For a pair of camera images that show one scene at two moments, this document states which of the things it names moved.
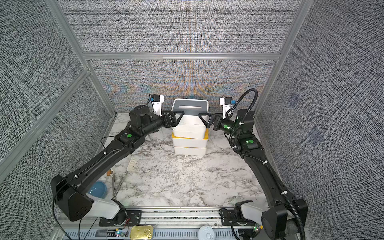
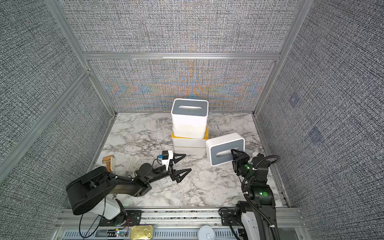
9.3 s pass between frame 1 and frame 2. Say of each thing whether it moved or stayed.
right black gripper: moved
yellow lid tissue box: stayed
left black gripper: moved
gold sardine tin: stayed
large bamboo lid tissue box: stayed
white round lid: stayed
